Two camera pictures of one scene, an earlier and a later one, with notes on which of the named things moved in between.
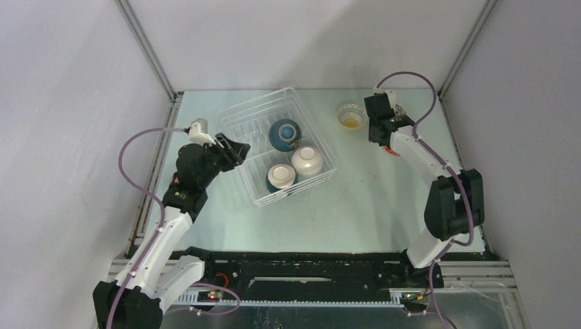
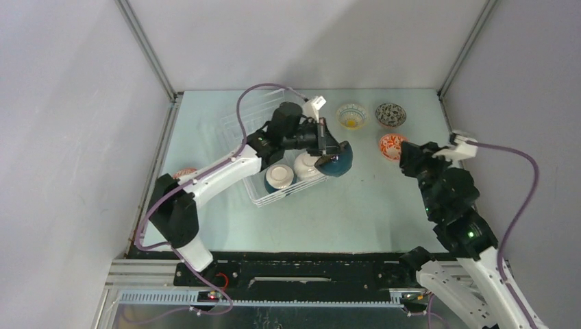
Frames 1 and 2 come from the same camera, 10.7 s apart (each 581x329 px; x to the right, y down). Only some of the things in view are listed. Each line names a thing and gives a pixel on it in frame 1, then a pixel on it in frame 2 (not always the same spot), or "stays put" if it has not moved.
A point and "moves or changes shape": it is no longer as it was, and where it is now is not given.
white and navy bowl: [281, 176] stays put
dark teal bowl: [285, 135] moves or changes shape
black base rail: [314, 270] stays put
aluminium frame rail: [144, 42] stays put
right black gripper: [370, 137] -> [412, 155]
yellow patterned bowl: [352, 116] stays put
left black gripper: [233, 157] -> [325, 144]
